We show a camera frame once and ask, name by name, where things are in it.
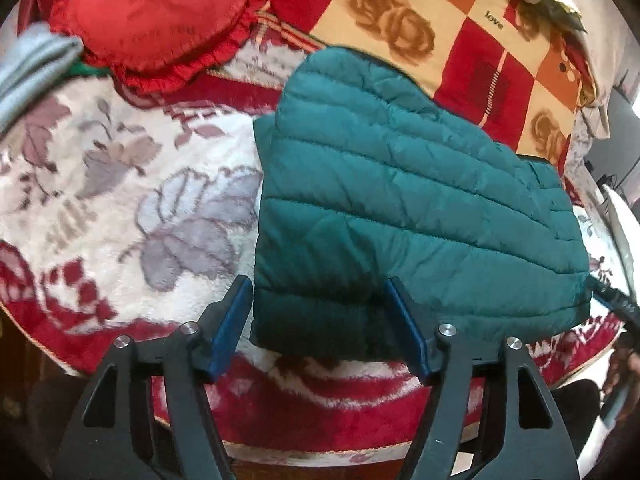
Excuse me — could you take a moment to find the red checkered rose blanket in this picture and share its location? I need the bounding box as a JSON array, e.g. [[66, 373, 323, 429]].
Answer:
[[255, 0, 599, 182]]

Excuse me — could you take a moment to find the green cloth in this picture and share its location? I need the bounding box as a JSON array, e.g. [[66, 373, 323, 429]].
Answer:
[[62, 60, 109, 79]]

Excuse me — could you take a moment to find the red heart-shaped ruffled pillow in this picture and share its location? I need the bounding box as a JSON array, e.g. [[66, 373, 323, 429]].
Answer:
[[47, 0, 269, 92]]

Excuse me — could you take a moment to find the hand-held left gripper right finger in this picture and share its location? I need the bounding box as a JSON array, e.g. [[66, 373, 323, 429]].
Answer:
[[385, 276, 583, 480]]

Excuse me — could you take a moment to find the green puffer jacket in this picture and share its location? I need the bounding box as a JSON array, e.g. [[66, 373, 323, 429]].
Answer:
[[249, 46, 593, 363]]

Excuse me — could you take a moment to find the grey folded cloth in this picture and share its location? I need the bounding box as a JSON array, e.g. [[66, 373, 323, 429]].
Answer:
[[0, 22, 85, 134]]

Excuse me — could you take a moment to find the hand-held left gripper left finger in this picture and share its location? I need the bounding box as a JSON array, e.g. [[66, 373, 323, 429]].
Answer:
[[52, 275, 255, 480]]

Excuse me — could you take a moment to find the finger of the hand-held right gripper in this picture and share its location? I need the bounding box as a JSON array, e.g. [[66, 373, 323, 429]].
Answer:
[[589, 275, 640, 333]]

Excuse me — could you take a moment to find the white and red floral fleece blanket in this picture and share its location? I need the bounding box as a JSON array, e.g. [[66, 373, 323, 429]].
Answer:
[[0, 55, 627, 462]]

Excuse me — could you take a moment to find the small-flower print bedsheet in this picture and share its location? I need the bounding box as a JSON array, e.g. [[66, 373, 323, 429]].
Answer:
[[220, 42, 321, 83]]

